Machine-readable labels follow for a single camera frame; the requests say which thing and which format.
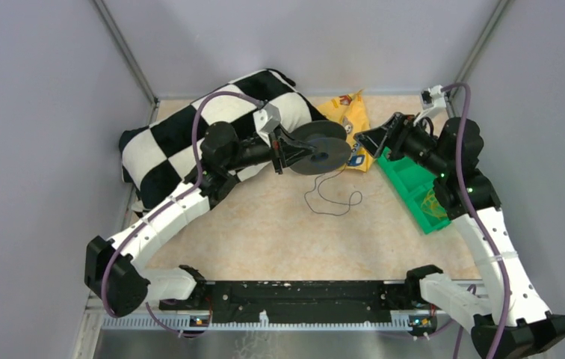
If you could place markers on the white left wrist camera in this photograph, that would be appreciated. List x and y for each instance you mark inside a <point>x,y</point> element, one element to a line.
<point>266,119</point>

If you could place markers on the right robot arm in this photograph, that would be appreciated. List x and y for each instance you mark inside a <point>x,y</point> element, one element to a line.
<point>513,321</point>

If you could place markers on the grey plastic cable spool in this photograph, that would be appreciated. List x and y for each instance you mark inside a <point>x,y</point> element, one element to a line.
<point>332,150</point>

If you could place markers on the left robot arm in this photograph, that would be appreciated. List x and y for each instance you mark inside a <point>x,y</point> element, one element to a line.
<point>113,267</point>

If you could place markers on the aluminium front rail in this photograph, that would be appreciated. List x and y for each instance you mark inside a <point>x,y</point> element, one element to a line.
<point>194,323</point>

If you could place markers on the green three-compartment plastic bin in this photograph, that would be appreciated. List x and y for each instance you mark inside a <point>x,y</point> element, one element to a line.
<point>414,185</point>

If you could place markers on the yellow cartoon print cloth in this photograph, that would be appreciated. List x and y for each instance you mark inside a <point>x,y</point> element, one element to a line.
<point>349,110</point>

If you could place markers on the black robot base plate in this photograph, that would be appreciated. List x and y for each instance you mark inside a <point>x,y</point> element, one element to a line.
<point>307,302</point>

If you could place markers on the black white checkered pillow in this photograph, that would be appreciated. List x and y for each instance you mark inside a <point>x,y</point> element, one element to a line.
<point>157,157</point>

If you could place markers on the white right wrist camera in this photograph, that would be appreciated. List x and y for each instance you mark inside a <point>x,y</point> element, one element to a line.
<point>433,103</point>

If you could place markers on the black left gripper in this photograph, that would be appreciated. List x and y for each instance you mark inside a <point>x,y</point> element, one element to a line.
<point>292,151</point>

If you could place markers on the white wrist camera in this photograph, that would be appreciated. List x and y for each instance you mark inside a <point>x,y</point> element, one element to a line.
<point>433,103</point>
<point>266,119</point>

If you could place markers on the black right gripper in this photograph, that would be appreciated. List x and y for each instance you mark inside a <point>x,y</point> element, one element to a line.
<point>397,129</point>

